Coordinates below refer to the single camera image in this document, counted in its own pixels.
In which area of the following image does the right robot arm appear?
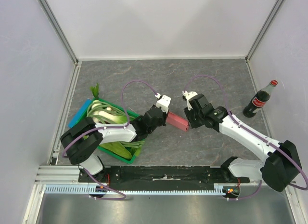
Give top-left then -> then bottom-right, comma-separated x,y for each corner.
182,91 -> 302,192

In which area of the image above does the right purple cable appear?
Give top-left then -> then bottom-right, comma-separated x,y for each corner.
184,74 -> 308,202

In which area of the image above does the purple cable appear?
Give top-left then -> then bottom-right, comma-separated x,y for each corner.
62,79 -> 159,200
184,74 -> 308,202

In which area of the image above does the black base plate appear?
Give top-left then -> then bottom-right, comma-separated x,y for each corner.
78,165 -> 251,191

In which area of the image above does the pink paper box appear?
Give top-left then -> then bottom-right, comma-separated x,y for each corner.
167,112 -> 189,132

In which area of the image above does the green plastic basket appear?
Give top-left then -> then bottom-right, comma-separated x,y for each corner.
76,99 -> 145,164

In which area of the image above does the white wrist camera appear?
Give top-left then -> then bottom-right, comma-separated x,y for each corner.
182,91 -> 198,111
155,93 -> 171,114

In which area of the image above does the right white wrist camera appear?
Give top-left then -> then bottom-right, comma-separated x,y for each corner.
182,91 -> 198,111

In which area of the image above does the green leafy vegetable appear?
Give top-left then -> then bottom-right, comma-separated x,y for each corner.
99,141 -> 145,159

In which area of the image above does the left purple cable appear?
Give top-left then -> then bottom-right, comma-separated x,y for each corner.
62,79 -> 159,200

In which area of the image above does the grey cable duct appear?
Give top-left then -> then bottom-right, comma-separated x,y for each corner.
44,184 -> 226,196

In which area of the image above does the cola glass bottle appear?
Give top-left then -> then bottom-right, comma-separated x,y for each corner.
243,80 -> 278,118

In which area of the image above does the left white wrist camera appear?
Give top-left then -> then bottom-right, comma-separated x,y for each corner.
155,93 -> 171,114

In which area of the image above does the blue flat board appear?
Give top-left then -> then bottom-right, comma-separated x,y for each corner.
68,99 -> 93,128

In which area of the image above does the green long beans bundle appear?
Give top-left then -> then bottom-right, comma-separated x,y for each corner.
86,100 -> 128,124

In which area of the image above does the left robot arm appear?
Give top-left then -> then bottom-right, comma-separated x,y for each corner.
60,105 -> 169,175

